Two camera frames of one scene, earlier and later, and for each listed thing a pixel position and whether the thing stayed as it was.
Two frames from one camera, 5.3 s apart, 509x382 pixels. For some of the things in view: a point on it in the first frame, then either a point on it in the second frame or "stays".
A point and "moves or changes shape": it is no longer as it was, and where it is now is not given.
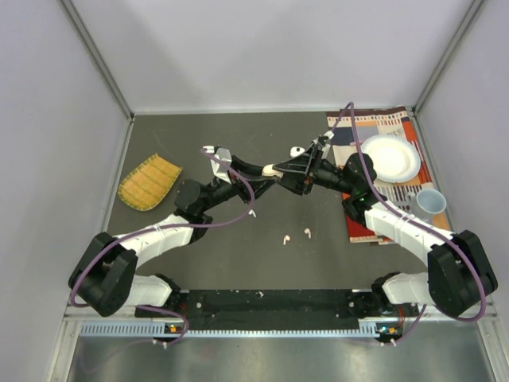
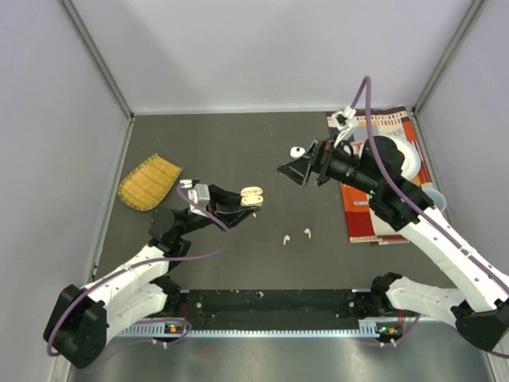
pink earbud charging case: (268, 170) moves or changes shape
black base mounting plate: (273, 309) stays
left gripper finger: (259, 185) → (232, 215)
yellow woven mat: (149, 185) stays
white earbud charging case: (296, 151) stays
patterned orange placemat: (394, 121) stays
